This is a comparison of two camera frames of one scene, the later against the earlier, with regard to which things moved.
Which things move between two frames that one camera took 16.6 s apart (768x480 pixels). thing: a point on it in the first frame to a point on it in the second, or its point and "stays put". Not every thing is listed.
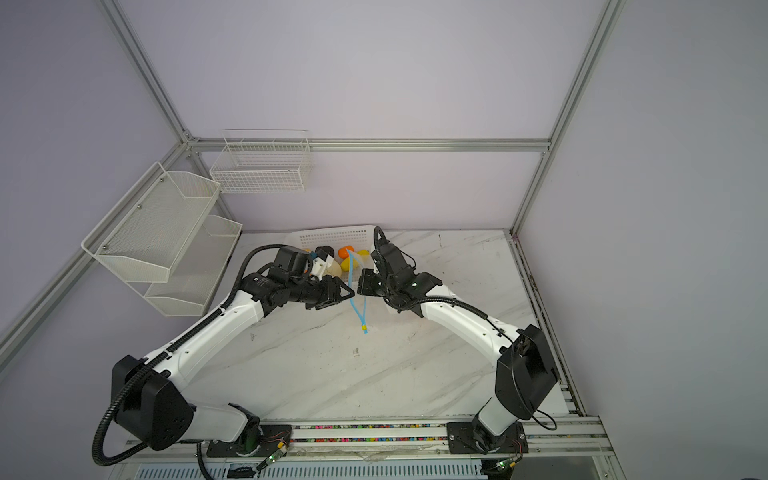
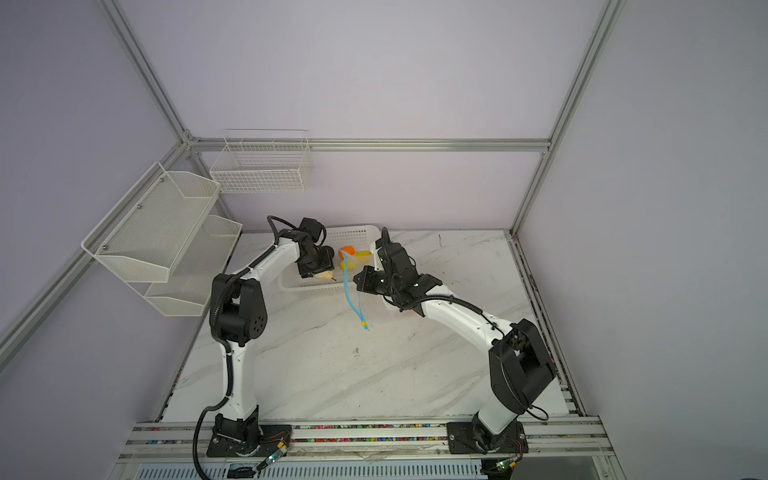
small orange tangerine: (342, 251) stays put
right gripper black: (369, 282) stays put
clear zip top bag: (358, 303) stays put
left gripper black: (327, 293) to (318, 264)
